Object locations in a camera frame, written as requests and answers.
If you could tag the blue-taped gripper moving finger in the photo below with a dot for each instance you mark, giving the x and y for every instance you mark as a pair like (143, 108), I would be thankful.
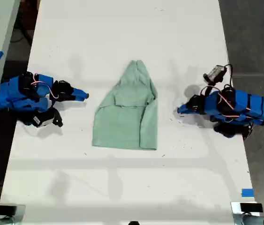
(77, 99)
(186, 114)

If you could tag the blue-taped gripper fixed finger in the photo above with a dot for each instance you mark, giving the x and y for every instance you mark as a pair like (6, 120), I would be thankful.
(81, 93)
(185, 108)

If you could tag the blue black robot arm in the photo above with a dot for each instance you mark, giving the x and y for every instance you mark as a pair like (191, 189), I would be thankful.
(244, 105)
(4, 93)

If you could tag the pale green t-shirt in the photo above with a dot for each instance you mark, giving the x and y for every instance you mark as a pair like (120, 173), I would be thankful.
(127, 112)

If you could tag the short blue tape patch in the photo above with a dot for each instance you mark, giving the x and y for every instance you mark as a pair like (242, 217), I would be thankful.
(247, 192)

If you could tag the small black box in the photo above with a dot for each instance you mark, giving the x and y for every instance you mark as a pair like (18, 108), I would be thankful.
(7, 209)
(251, 207)

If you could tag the small black round object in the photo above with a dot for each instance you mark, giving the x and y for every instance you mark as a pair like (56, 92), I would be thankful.
(133, 223)

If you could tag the grey metal pipe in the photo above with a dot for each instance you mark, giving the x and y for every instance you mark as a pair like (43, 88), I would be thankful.
(253, 219)

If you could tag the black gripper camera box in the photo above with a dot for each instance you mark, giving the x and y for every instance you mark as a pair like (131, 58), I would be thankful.
(214, 74)
(41, 119)

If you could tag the metal clamp bracket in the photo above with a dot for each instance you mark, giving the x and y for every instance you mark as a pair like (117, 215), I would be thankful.
(21, 212)
(235, 207)

